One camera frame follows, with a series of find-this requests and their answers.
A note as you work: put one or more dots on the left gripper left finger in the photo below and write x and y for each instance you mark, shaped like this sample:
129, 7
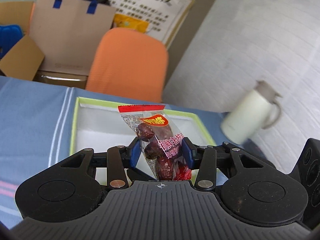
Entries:
118, 159

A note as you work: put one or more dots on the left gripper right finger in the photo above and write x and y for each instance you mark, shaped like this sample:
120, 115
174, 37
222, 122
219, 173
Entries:
208, 160

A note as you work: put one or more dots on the red dates snack packet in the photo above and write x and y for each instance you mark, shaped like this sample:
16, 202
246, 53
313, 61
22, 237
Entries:
160, 139

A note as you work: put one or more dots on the green cardboard box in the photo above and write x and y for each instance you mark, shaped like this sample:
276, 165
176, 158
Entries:
97, 124

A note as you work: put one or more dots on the cream thermos jug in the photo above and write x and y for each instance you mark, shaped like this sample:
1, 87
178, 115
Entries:
259, 109

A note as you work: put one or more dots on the blue striped tablecloth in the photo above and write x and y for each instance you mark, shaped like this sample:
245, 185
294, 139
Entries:
36, 124

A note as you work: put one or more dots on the orange chair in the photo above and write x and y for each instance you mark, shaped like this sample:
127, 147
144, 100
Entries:
129, 64

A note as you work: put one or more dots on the phone on left gripper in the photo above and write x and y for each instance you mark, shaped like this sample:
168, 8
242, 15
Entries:
306, 171

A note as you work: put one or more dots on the brown cardboard box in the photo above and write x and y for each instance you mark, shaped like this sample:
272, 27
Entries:
25, 57

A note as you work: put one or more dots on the yellow package behind chair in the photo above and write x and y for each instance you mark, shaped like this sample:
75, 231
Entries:
124, 21

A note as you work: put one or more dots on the blue object in box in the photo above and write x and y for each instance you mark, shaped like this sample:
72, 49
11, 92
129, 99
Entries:
9, 36

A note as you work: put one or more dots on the brown paper bag blue handles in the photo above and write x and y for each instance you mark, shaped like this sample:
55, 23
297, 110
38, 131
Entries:
68, 32

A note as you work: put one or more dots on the wall poster chinese text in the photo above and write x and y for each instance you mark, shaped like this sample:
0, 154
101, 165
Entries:
163, 16

